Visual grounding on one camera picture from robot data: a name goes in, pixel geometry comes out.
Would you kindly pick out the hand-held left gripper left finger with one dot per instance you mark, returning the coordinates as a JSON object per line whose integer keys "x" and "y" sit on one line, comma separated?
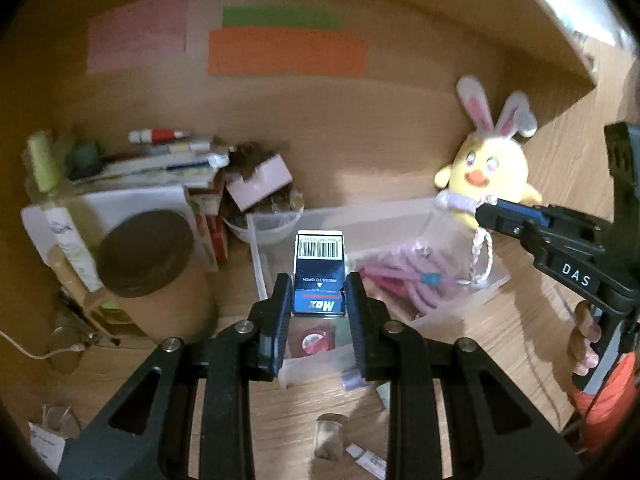
{"x": 277, "y": 320}

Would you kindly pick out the person's right hand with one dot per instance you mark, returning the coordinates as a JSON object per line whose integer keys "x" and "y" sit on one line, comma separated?
{"x": 582, "y": 335}

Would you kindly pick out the small tan bottle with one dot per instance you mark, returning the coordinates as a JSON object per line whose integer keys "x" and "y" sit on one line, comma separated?
{"x": 70, "y": 280}

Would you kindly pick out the clear plastic storage box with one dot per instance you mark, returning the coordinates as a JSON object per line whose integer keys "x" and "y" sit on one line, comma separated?
{"x": 390, "y": 320}

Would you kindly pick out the person's right forearm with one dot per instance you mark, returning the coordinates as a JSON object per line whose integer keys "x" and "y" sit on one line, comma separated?
{"x": 607, "y": 405}

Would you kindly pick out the blue pen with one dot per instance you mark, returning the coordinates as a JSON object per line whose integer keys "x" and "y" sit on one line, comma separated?
{"x": 432, "y": 277}

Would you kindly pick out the blue and white carton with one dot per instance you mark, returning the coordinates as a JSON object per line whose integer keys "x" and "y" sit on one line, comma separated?
{"x": 47, "y": 447}

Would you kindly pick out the red and white marker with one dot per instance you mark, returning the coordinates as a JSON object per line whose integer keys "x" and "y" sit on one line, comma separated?
{"x": 160, "y": 135}

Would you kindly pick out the white ceramic bowl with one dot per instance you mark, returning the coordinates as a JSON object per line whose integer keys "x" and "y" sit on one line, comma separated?
{"x": 265, "y": 227}

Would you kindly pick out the purple spray bottle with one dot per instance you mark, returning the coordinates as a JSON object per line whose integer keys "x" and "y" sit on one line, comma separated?
{"x": 354, "y": 380}

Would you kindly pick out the brown mug with lid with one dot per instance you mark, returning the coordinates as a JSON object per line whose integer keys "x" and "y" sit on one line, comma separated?
{"x": 150, "y": 280}

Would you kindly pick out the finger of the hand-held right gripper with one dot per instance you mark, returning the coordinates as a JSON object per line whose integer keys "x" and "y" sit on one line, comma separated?
{"x": 525, "y": 212}
{"x": 500, "y": 222}

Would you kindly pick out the orange sticky note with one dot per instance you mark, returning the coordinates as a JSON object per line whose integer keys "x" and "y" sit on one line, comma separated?
{"x": 285, "y": 52}

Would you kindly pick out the green spray bottle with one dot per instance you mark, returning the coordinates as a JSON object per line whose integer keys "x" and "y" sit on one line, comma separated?
{"x": 60, "y": 210}

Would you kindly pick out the green sticky note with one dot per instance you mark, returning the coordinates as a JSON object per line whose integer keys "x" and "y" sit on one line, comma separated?
{"x": 280, "y": 17}

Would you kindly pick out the yellow chick plush toy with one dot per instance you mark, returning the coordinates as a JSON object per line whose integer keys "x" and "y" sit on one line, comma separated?
{"x": 487, "y": 165}

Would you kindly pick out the pink sticky note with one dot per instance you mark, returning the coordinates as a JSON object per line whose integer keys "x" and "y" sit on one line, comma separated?
{"x": 135, "y": 35}

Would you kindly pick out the stack of papers and booklets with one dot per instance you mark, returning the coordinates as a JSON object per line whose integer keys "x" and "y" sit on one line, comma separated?
{"x": 160, "y": 160}

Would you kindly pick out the small pink cardboard box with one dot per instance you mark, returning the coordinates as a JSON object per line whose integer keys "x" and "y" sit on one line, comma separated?
{"x": 257, "y": 180}

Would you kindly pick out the eyeglasses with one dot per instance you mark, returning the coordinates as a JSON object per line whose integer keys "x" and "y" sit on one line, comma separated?
{"x": 75, "y": 347}

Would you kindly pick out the white ointment tube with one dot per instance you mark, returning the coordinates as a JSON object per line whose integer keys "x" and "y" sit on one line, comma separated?
{"x": 367, "y": 460}

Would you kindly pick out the red carton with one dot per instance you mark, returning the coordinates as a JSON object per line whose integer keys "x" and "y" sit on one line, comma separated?
{"x": 216, "y": 232}

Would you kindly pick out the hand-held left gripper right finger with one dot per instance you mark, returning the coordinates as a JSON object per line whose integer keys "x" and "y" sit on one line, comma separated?
{"x": 357, "y": 320}

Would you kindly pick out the blue staple box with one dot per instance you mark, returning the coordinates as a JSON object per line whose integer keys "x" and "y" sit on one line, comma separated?
{"x": 320, "y": 270}

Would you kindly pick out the pink round tin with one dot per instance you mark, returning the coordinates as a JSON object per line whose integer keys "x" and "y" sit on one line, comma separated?
{"x": 316, "y": 342}

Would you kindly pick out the tan eraser block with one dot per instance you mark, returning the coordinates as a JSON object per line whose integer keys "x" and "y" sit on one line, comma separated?
{"x": 329, "y": 437}

